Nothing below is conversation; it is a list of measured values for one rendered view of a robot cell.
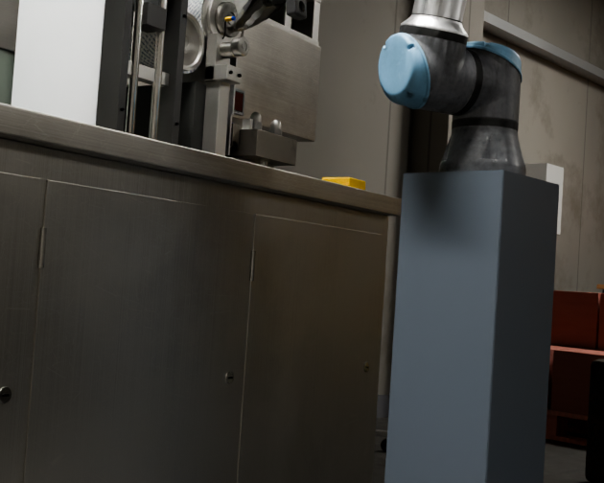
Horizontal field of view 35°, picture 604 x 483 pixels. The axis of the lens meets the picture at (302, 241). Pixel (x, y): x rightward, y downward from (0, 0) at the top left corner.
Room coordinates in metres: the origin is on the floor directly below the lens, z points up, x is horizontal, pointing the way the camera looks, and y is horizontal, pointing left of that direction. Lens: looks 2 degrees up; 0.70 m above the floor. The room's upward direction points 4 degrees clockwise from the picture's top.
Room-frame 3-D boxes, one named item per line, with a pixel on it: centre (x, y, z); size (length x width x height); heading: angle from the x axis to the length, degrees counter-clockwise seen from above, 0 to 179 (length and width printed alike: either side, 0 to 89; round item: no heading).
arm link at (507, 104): (1.67, -0.30, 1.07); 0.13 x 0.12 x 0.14; 120
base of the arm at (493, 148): (1.68, -0.31, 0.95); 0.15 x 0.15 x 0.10
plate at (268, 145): (2.28, 0.24, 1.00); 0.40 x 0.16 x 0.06; 57
